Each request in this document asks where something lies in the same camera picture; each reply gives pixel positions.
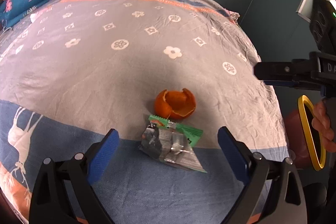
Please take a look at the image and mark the green silver snack wrapper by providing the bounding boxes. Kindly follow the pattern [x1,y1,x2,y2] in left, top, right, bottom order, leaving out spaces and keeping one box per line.
[139,115,205,173]

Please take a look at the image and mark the orange peel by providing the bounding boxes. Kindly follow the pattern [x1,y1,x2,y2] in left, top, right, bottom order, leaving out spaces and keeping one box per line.
[154,88,197,121]

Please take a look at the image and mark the yellow rimmed trash bin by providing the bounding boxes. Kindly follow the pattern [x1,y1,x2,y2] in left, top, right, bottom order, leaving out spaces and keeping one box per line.
[284,95,326,171]

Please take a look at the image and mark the person's right hand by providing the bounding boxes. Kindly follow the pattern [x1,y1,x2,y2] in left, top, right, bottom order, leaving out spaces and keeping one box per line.
[312,101,336,153]

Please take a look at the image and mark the grey patterned bed sheet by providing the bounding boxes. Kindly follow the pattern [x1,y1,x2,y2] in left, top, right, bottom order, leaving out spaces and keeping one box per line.
[1,0,288,223]

